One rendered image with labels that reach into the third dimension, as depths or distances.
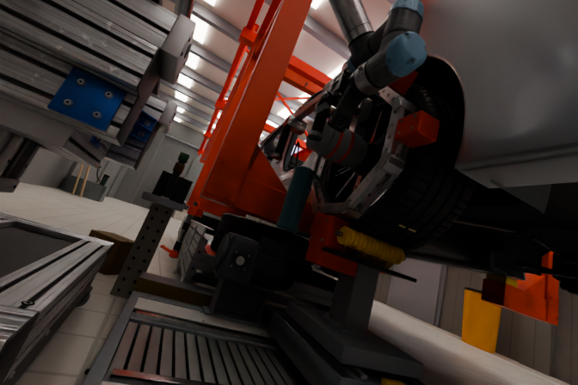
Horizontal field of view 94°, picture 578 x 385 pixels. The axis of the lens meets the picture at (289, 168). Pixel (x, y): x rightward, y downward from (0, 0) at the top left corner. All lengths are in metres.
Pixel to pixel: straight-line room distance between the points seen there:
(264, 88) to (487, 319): 4.30
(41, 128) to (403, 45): 0.71
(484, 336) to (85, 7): 4.95
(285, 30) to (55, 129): 1.33
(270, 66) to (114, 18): 1.06
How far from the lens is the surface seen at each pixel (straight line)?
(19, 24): 0.63
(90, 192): 9.29
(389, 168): 0.86
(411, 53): 0.61
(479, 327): 4.91
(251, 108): 1.45
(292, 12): 1.84
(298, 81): 4.03
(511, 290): 2.71
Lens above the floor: 0.41
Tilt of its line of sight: 16 degrees up
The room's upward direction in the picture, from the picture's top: 19 degrees clockwise
